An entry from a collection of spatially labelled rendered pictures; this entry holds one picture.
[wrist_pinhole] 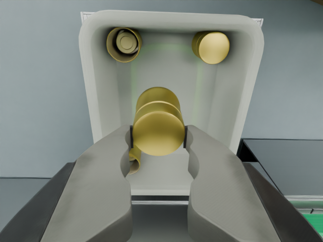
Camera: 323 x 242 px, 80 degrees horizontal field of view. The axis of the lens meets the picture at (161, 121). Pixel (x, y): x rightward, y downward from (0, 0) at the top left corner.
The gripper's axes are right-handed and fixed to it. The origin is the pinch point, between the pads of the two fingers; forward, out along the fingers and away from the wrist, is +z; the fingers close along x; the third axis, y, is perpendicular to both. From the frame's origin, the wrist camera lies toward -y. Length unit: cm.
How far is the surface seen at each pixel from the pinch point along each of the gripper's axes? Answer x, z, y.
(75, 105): -12.7, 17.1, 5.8
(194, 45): 4.3, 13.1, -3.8
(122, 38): -4.1, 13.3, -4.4
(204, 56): 5.0, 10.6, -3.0
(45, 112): -17.5, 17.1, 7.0
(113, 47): -5.1, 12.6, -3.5
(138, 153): -2.6, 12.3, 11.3
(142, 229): -2.0, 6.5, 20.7
